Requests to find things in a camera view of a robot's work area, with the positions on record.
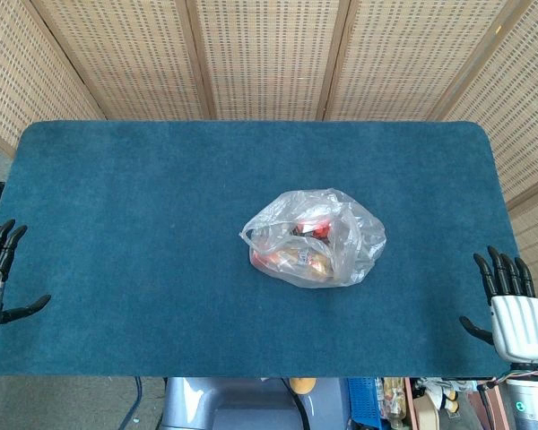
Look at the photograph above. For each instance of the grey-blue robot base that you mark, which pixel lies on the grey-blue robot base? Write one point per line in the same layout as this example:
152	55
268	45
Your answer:
242	405

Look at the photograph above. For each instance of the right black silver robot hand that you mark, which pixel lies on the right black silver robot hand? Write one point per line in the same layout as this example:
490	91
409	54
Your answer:
520	322

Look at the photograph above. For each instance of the transparent plastic bag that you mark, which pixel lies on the transparent plastic bag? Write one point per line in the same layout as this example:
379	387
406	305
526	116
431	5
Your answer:
363	242

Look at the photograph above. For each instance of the yellow snack packet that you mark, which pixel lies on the yellow snack packet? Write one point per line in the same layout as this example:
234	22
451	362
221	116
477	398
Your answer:
311	262

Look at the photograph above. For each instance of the clear plastic bottle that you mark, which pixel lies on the clear plastic bottle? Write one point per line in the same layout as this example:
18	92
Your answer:
394	401

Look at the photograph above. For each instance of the blue plastic crate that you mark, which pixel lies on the blue plastic crate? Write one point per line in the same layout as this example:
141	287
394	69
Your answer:
363	403

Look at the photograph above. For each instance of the red snack packet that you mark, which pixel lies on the red snack packet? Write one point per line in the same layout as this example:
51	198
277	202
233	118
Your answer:
316	229

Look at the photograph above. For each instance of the pink board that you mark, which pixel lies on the pink board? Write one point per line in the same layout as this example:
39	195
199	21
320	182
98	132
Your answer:
491	407

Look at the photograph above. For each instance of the white plush toy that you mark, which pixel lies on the white plush toy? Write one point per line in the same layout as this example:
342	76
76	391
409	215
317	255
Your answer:
437	394

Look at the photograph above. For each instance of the orange round object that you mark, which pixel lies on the orange round object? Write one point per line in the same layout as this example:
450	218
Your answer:
302	384

